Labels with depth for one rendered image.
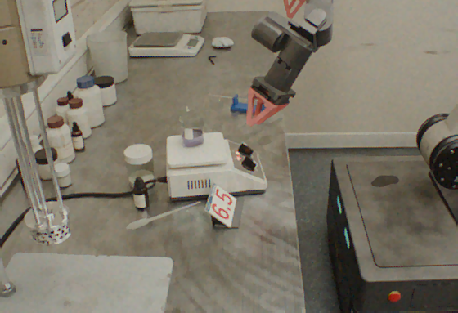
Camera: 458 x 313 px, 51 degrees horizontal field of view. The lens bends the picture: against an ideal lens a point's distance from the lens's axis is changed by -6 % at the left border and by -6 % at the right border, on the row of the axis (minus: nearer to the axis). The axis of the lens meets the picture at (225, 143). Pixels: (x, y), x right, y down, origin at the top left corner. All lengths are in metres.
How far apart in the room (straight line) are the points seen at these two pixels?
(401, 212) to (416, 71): 1.15
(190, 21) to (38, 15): 1.55
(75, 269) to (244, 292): 0.29
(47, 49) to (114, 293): 0.43
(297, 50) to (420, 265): 0.78
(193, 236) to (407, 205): 0.96
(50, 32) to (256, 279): 0.51
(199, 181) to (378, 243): 0.71
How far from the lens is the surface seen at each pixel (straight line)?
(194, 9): 2.08
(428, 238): 1.61
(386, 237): 1.58
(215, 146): 1.04
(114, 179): 1.14
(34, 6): 0.58
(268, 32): 1.03
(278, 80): 1.02
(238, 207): 1.00
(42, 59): 0.59
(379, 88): 2.67
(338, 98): 2.65
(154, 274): 0.86
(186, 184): 1.01
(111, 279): 0.87
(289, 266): 0.88
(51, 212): 0.75
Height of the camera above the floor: 1.35
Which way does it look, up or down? 29 degrees down
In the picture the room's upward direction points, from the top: 2 degrees counter-clockwise
